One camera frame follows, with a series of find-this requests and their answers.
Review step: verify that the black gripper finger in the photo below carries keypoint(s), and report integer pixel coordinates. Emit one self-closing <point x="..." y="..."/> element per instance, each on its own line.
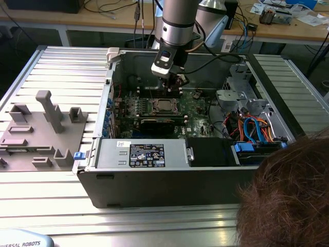
<point x="181" y="82"/>
<point x="167" y="85"/>

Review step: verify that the thin metal locking lever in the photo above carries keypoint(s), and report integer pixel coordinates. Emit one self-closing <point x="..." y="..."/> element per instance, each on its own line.
<point x="151" y="93"/>

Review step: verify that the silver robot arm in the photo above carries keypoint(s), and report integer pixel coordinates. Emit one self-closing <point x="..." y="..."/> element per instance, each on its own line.
<point x="177" y="25"/>

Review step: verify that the CPU socket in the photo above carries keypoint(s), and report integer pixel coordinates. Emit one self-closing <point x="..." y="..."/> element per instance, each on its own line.
<point x="153" y="112"/>

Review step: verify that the green motherboard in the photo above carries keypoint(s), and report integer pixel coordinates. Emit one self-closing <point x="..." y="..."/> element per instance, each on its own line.
<point x="195" y="115"/>

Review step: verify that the black graphics card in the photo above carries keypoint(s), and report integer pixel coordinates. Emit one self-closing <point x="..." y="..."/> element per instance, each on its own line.
<point x="156" y="126"/>

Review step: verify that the grey metal drive cage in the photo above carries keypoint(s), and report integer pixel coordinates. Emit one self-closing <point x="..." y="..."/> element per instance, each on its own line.
<point x="226" y="96"/>

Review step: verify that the black upright device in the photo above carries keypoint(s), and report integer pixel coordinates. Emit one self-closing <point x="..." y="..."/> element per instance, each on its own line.
<point x="231" y="10"/>

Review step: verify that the black drive bay box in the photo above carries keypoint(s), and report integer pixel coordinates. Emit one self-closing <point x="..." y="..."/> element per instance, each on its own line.
<point x="205" y="151"/>

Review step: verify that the grey power supply unit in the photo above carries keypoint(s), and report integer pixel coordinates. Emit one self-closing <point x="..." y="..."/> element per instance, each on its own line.
<point x="110" y="154"/>

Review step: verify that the wooden desk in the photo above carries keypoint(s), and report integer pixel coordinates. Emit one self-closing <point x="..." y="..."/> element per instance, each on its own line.
<point x="102" y="20"/>

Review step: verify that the blue disk carrier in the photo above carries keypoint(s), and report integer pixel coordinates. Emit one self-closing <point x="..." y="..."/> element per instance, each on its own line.
<point x="244" y="148"/>

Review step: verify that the metal electronic device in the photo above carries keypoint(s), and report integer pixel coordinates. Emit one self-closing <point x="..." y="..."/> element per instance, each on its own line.
<point x="275" y="16"/>

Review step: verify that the black PC case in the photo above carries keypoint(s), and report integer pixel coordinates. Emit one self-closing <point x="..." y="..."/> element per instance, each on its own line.
<point x="154" y="187"/>

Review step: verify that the blue case latch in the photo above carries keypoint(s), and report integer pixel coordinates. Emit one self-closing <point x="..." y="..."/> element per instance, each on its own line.
<point x="79" y="156"/>

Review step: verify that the blue cardboard box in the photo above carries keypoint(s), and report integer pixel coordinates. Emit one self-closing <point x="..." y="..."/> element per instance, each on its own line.
<point x="302" y="3"/>

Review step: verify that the white paper sheets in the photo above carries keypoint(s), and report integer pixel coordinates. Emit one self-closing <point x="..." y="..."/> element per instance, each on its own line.
<point x="312" y="20"/>

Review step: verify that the grey parts rack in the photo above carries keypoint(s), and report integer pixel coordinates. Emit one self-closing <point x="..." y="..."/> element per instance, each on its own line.
<point x="38" y="144"/>

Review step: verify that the black equipment case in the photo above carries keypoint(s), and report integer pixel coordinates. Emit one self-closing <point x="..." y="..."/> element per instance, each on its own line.
<point x="43" y="6"/>

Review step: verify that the brown-haired person's head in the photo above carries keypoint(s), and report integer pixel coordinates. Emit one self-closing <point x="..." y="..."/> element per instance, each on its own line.
<point x="288" y="200"/>

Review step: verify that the pale blue teach pendant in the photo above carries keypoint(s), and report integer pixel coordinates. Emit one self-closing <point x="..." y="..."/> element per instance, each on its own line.
<point x="23" y="240"/>

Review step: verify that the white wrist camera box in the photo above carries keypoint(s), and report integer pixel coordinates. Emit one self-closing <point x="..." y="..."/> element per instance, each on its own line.
<point x="163" y="64"/>

